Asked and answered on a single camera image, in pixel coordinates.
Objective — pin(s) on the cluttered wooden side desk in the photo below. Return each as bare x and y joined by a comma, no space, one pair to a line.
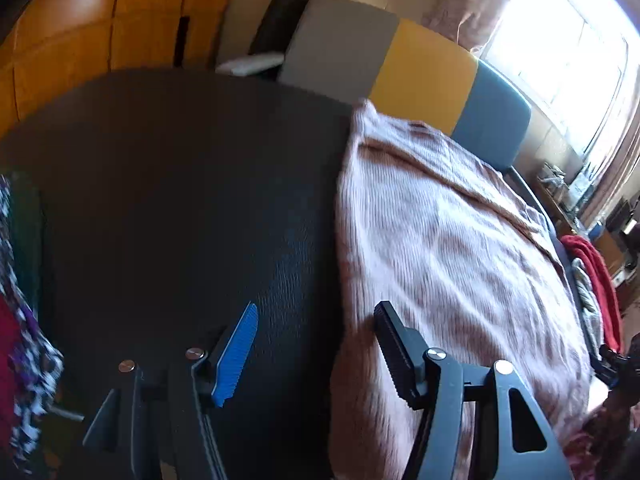
565,185

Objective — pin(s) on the grey yellow blue chair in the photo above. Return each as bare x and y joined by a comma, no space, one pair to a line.
425,70

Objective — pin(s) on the grey striped cloth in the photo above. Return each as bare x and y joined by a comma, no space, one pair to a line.
589,295

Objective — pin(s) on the window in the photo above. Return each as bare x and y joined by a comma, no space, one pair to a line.
565,35

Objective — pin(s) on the pink curtain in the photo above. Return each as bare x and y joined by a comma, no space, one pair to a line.
465,5

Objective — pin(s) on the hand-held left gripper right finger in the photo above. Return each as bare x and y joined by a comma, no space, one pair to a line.
400,355

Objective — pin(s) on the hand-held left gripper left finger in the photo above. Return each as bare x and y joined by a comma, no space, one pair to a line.
235,360

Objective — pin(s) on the wooden wardrobe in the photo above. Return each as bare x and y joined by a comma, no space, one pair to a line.
90,25

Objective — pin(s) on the pink ribbed sweater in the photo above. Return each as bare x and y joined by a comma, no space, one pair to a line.
450,240

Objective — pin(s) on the dark red cloth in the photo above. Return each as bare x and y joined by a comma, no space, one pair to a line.
7,370

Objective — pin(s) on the patterned purple white cloth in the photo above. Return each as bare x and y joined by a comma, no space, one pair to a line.
30,360

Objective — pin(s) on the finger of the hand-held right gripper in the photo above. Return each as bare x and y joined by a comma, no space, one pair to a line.
611,366

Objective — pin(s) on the black upright cushion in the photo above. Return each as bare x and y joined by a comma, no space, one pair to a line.
287,7

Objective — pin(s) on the dark green cloth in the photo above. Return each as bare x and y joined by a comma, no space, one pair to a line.
27,240

